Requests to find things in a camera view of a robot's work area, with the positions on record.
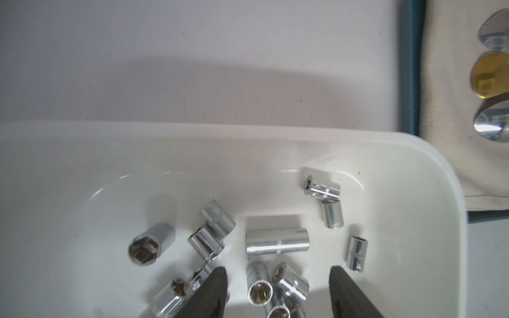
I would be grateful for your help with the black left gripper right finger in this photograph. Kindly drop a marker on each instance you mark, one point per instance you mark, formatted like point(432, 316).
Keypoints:
point(347, 299)

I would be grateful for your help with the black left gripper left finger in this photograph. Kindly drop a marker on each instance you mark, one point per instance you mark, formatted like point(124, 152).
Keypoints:
point(210, 299)

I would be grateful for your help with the chrome socket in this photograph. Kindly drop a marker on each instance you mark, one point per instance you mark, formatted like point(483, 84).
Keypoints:
point(357, 254)
point(332, 214)
point(169, 300)
point(145, 249)
point(206, 243)
point(276, 241)
point(259, 287)
point(281, 306)
point(290, 282)
point(322, 189)
point(200, 275)
point(218, 219)

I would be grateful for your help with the white plastic storage box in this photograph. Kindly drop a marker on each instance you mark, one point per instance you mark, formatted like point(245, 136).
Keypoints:
point(74, 195)

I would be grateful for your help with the beige folded cloth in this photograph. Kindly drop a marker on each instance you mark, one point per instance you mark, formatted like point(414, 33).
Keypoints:
point(450, 47)

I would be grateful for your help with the teal tray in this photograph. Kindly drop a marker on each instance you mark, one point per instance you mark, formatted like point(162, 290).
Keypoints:
point(412, 17)

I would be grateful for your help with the white handled spoon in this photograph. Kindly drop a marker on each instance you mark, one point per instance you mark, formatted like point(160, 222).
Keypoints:
point(491, 122)

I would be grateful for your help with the gold black handled spoon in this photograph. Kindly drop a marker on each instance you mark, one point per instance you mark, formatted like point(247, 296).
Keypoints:
point(489, 75)

